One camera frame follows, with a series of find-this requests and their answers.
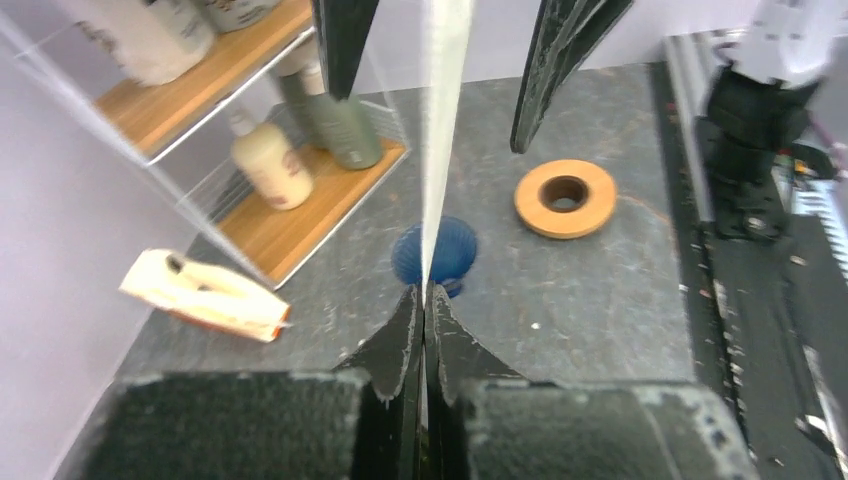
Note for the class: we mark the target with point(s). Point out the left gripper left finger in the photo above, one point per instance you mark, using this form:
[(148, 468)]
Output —
[(357, 420)]

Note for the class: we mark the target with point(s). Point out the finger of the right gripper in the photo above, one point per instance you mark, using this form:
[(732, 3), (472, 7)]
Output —
[(342, 29), (565, 34)]

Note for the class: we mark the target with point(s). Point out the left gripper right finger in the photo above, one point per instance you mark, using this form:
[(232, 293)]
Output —
[(487, 421)]

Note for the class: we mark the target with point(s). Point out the white paper coffee filter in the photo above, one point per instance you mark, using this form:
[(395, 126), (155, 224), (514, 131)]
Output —
[(446, 36)]

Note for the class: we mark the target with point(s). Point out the blue ribbed cone dripper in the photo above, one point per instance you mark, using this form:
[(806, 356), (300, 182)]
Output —
[(454, 254)]

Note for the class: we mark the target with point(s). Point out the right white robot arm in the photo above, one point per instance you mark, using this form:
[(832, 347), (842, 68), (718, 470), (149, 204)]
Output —
[(758, 98)]

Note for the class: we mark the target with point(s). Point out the green grey bottle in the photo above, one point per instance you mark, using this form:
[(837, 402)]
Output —
[(341, 127)]

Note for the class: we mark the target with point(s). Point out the cream lotion bottle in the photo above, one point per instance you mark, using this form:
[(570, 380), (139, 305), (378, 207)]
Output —
[(271, 164)]

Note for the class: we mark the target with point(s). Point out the white container on shelf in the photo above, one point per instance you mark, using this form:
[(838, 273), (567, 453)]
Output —
[(153, 42)]

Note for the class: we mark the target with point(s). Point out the white wire wooden shelf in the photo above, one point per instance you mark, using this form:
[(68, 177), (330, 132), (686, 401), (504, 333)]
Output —
[(143, 127)]

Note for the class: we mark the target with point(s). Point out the wooden ring dripper holder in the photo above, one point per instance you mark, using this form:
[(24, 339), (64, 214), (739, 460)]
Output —
[(566, 199)]

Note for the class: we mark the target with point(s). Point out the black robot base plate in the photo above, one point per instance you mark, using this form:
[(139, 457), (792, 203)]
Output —
[(768, 320)]

